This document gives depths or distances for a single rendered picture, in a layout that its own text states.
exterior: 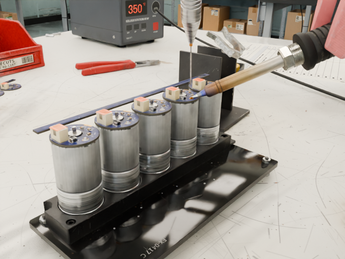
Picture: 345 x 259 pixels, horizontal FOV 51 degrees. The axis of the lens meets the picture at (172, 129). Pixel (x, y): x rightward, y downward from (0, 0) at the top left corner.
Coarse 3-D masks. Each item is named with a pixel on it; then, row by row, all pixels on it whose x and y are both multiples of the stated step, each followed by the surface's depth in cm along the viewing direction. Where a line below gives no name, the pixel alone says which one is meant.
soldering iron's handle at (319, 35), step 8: (328, 24) 22; (312, 32) 22; (320, 32) 22; (328, 32) 22; (296, 40) 22; (304, 40) 22; (312, 40) 22; (320, 40) 22; (304, 48) 22; (312, 48) 22; (320, 48) 22; (304, 56) 22; (312, 56) 22; (320, 56) 22; (328, 56) 22; (304, 64) 23; (312, 64) 22
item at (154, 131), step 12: (144, 120) 21; (156, 120) 21; (168, 120) 22; (144, 132) 22; (156, 132) 22; (168, 132) 22; (144, 144) 22; (156, 144) 22; (168, 144) 23; (144, 156) 22; (156, 156) 22; (168, 156) 23; (144, 168) 23; (156, 168) 23; (168, 168) 23
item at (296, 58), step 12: (288, 48) 22; (300, 48) 22; (276, 60) 23; (288, 60) 22; (300, 60) 22; (240, 72) 23; (252, 72) 23; (264, 72) 23; (216, 84) 23; (228, 84) 23
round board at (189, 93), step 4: (164, 92) 24; (184, 92) 25; (188, 92) 25; (192, 92) 25; (196, 92) 25; (164, 96) 24; (184, 96) 23; (188, 96) 24; (192, 96) 24; (168, 100) 23; (172, 100) 23; (176, 100) 23; (180, 100) 23; (184, 100) 23; (188, 100) 23; (192, 100) 23; (196, 100) 23
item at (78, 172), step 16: (96, 144) 18; (64, 160) 18; (80, 160) 18; (96, 160) 18; (64, 176) 18; (80, 176) 18; (96, 176) 19; (64, 192) 19; (80, 192) 18; (96, 192) 19; (64, 208) 19; (80, 208) 19; (96, 208) 19
